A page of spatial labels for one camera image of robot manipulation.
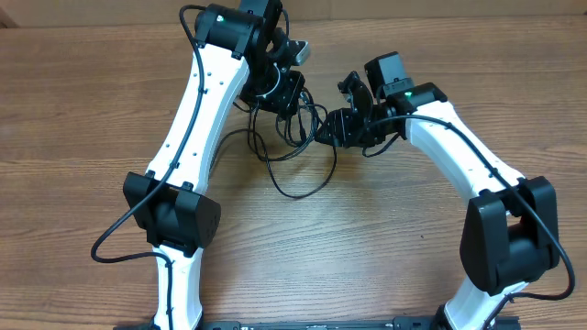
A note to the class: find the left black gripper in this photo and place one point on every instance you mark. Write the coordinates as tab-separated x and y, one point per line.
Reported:
286	103

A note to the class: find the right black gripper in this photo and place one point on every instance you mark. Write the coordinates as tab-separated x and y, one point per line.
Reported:
343	122

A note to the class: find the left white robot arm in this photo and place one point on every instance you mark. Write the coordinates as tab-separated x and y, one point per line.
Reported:
238	53

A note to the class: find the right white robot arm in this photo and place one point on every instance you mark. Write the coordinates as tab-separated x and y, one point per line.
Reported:
510	236

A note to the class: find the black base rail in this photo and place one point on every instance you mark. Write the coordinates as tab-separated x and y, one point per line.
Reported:
398	323

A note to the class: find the cardboard wall panel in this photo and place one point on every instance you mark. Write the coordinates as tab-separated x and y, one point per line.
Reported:
83	13

